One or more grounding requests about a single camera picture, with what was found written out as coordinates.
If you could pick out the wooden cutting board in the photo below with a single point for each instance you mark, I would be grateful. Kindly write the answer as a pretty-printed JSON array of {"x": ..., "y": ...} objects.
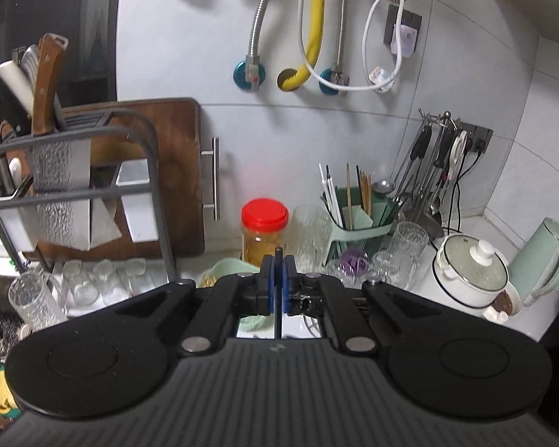
[{"x": 177, "y": 172}]

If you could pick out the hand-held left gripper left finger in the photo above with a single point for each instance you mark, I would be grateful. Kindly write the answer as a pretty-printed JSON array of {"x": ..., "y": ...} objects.
[{"x": 271, "y": 284}]

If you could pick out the steel rack of hanging utensils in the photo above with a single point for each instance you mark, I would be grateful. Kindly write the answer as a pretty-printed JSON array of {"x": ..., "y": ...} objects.
[{"x": 421, "y": 142}]

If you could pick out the grey dish rack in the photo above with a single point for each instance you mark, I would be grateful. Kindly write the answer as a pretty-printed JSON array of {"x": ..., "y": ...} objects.
[{"x": 155, "y": 186}]

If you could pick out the green electric kettle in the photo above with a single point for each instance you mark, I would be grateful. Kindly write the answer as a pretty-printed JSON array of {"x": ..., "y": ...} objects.
[{"x": 535, "y": 260}]

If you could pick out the red-lidded plastic jar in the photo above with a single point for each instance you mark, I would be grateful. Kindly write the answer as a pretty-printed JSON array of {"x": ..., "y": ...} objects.
[{"x": 263, "y": 233}]

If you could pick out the bundle of bamboo sticks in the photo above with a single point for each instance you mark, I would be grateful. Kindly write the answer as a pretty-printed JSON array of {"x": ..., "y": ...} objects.
[{"x": 207, "y": 280}]

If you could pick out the tall textured glass mug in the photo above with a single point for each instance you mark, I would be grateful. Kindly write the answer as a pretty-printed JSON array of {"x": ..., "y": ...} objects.
[{"x": 32, "y": 298}]

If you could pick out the white plastic rack cup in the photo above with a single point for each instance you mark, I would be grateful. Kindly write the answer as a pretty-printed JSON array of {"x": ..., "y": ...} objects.
[
  {"x": 139, "y": 200},
  {"x": 16, "y": 230}
]

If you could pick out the textured steel cleaver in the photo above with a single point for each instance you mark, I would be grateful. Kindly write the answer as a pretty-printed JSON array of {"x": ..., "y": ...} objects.
[{"x": 58, "y": 186}]

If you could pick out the white pot lid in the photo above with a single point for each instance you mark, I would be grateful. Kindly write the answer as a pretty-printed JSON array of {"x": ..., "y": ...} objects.
[{"x": 466, "y": 260}]

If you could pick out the white electric cooking pot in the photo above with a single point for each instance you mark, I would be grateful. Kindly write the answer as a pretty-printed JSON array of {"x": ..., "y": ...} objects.
[{"x": 452, "y": 288}]

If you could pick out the floral ceramic bowl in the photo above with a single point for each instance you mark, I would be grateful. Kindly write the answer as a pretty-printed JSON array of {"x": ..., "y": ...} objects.
[{"x": 505, "y": 305}]

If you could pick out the purple translucent cup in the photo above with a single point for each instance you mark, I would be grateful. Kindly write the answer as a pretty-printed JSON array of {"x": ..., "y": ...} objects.
[{"x": 354, "y": 260}]

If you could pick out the green plastic basket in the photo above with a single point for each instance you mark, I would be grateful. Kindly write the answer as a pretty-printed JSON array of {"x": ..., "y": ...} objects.
[{"x": 226, "y": 267}]

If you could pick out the small glass cup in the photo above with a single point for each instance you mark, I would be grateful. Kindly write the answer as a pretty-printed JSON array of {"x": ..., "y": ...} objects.
[
  {"x": 77, "y": 284},
  {"x": 106, "y": 279},
  {"x": 137, "y": 274}
]

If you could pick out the blue wall pipe fitting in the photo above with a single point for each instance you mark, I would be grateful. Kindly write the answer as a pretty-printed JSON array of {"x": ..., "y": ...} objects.
[
  {"x": 326, "y": 84},
  {"x": 240, "y": 79}
]

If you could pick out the white charger plug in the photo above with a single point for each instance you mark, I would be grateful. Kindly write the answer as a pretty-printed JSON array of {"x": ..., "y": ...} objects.
[{"x": 405, "y": 37}]

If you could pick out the white cylindrical stick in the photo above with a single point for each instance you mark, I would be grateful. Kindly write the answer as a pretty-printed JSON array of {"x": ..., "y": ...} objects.
[{"x": 498, "y": 317}]

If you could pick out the inverted stemmed glass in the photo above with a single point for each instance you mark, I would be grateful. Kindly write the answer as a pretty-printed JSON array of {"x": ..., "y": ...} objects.
[{"x": 385, "y": 265}]

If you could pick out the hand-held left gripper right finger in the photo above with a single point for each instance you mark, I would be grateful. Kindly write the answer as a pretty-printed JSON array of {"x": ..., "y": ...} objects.
[{"x": 286, "y": 284}]

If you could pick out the black wall socket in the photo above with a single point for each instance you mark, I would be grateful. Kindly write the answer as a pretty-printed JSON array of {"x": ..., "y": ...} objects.
[{"x": 391, "y": 14}]

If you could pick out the black wall socket strip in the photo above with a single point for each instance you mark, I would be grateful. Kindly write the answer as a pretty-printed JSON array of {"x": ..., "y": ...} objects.
[{"x": 482, "y": 137}]

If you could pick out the green utensil holder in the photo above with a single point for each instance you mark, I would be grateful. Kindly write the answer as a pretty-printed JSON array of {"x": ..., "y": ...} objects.
[{"x": 354, "y": 223}]

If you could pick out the steel ladle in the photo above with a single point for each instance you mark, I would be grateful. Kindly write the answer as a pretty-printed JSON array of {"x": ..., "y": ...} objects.
[{"x": 383, "y": 186}]

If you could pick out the textured glass pitcher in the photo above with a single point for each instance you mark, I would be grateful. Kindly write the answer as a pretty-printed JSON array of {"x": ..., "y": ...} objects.
[{"x": 310, "y": 233}]

